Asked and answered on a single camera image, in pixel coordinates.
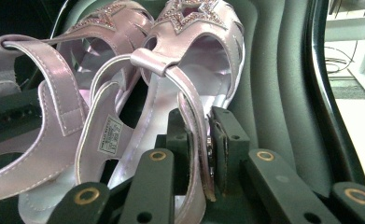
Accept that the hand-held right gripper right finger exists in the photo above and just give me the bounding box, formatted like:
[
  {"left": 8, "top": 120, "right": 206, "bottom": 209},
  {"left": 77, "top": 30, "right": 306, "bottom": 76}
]
[{"left": 208, "top": 105, "right": 251, "bottom": 195}]

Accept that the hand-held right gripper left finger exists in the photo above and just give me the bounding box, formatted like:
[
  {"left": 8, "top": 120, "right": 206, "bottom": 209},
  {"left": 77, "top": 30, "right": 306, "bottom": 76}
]
[{"left": 156, "top": 107, "right": 193, "bottom": 196}]

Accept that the purple child sandal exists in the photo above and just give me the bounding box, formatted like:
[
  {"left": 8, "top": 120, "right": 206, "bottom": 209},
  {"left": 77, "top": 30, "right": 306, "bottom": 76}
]
[
  {"left": 74, "top": 0, "right": 246, "bottom": 224},
  {"left": 0, "top": 0, "right": 156, "bottom": 224}
]

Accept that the red and black shoe rack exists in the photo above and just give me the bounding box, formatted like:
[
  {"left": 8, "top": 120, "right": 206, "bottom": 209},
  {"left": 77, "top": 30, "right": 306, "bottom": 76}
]
[{"left": 0, "top": 0, "right": 365, "bottom": 224}]

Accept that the coil of black floor cables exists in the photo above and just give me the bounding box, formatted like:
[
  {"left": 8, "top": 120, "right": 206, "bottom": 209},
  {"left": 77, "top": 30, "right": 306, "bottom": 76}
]
[{"left": 324, "top": 46, "right": 365, "bottom": 78}]

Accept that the white frame desk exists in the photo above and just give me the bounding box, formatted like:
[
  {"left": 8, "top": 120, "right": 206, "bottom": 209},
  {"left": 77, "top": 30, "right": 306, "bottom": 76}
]
[{"left": 324, "top": 0, "right": 365, "bottom": 101}]

